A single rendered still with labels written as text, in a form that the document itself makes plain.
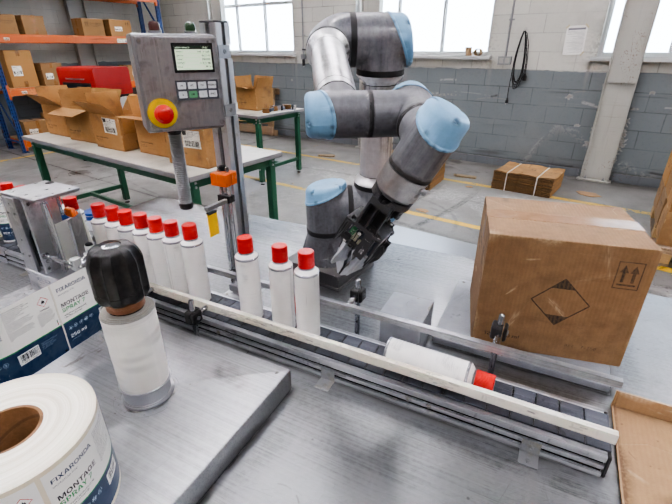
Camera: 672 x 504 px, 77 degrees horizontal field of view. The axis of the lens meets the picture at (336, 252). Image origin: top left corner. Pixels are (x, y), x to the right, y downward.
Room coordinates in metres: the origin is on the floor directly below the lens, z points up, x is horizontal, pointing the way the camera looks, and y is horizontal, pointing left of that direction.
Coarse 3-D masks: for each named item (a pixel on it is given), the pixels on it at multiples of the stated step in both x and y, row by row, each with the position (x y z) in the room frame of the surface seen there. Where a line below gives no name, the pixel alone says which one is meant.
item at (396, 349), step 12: (396, 348) 0.65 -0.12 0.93; (408, 348) 0.64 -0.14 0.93; (420, 348) 0.64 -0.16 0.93; (396, 360) 0.64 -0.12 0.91; (408, 360) 0.63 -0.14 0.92; (420, 360) 0.62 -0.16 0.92; (432, 360) 0.61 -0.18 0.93; (444, 360) 0.61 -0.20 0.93; (456, 360) 0.61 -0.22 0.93; (444, 372) 0.59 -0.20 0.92; (456, 372) 0.59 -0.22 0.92; (468, 372) 0.58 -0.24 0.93; (480, 372) 0.59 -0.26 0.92; (480, 384) 0.57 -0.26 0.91; (492, 384) 0.56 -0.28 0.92
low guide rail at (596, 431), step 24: (168, 288) 0.89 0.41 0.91; (216, 312) 0.81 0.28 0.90; (240, 312) 0.79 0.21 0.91; (288, 336) 0.72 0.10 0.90; (312, 336) 0.70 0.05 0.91; (360, 360) 0.65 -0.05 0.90; (384, 360) 0.63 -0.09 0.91; (432, 384) 0.58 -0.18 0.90; (456, 384) 0.57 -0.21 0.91; (504, 408) 0.53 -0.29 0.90; (528, 408) 0.51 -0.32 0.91; (600, 432) 0.47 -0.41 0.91
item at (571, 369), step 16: (224, 272) 0.89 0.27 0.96; (336, 304) 0.75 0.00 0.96; (352, 304) 0.75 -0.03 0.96; (384, 320) 0.71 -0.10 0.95; (400, 320) 0.69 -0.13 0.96; (448, 336) 0.65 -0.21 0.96; (464, 336) 0.64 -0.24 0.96; (496, 352) 0.61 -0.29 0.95; (512, 352) 0.60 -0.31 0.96; (528, 352) 0.59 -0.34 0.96; (560, 368) 0.56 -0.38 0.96; (576, 368) 0.55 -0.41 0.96; (608, 384) 0.53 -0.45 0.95
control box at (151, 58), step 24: (144, 48) 0.92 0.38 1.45; (168, 48) 0.94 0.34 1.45; (216, 48) 0.98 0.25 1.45; (144, 72) 0.91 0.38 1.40; (168, 72) 0.93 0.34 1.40; (216, 72) 0.98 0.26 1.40; (144, 96) 0.91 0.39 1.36; (168, 96) 0.93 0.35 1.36; (144, 120) 0.94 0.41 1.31; (192, 120) 0.95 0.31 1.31; (216, 120) 0.97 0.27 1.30
